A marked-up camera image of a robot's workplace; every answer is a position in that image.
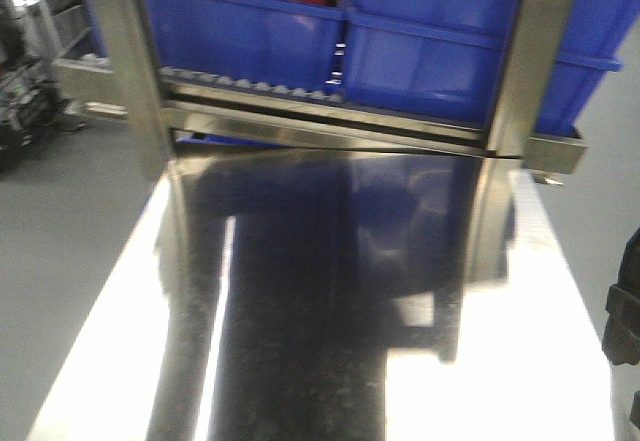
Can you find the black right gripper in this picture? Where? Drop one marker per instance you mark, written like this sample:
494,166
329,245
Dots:
620,341

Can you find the roller conveyor track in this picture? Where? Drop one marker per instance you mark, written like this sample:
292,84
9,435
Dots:
250,86

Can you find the right blue plastic bin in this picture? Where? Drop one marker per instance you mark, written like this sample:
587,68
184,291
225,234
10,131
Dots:
443,57

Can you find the blue plastic bin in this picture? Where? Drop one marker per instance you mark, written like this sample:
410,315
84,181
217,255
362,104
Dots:
443,57
275,41

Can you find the left blue plastic bin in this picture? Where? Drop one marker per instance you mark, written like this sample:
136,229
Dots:
275,41

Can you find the steel rack frame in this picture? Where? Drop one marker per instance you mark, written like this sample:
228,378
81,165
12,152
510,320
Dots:
132,87

